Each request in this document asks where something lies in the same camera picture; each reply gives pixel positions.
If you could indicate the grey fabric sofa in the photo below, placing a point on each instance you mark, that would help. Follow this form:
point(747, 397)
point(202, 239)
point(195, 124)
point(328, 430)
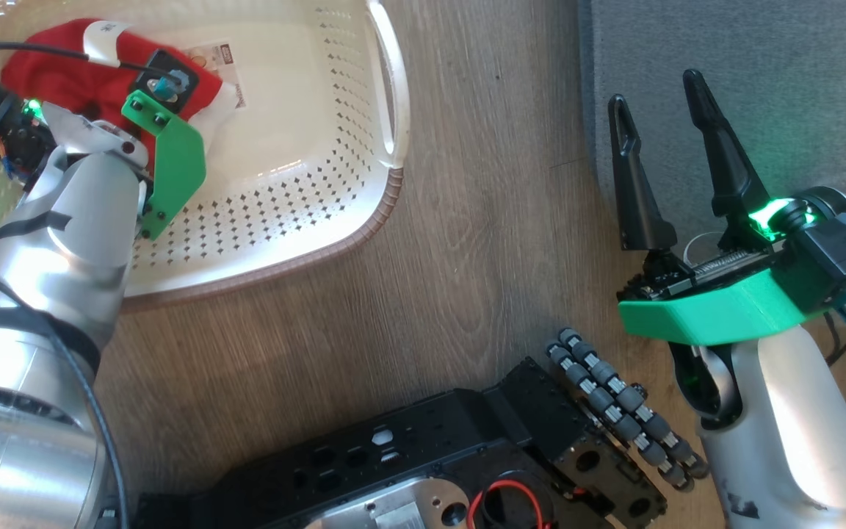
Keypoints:
point(783, 88)

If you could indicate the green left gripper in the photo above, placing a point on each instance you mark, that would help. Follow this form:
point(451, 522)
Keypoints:
point(173, 169)

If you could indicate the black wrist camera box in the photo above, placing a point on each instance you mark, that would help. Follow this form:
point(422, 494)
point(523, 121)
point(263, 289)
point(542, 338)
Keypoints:
point(166, 66)
point(838, 253)

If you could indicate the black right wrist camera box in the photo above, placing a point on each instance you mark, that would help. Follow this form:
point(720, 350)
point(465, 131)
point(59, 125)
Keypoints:
point(838, 253)

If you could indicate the red cloth garment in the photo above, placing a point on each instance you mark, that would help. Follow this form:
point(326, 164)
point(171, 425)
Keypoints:
point(63, 73)

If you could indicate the beige perforated laundry basket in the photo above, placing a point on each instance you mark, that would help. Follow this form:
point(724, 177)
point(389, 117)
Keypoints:
point(298, 147)

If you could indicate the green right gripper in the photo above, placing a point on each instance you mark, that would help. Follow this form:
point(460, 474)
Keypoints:
point(717, 312)

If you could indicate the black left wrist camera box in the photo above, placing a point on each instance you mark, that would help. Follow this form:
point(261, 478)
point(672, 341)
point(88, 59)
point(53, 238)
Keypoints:
point(166, 66)

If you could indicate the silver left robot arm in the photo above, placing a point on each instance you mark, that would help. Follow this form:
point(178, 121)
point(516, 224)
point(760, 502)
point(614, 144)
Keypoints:
point(34, 294)

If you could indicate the black roller omni wheel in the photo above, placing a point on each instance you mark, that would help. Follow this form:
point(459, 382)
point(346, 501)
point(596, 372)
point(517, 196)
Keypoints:
point(614, 404)

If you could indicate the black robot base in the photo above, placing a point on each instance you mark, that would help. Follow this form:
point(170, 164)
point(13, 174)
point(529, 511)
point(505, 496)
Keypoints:
point(423, 455)

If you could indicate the printed paper basket sticker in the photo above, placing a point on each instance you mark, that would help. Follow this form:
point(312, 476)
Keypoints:
point(219, 62)

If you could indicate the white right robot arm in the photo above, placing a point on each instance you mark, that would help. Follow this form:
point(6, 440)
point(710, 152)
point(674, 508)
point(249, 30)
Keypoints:
point(797, 426)

